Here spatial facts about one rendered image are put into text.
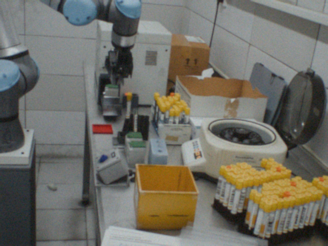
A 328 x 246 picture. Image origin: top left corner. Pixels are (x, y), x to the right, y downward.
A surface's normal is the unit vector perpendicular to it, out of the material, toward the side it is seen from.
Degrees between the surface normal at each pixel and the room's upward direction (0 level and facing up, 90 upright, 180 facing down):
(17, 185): 90
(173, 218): 90
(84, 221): 0
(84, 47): 90
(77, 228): 0
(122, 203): 0
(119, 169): 90
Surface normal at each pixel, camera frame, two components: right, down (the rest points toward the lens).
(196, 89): 0.19, 0.34
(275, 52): -0.98, -0.03
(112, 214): 0.10, -0.93
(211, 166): -0.62, 0.22
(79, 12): -0.07, 0.35
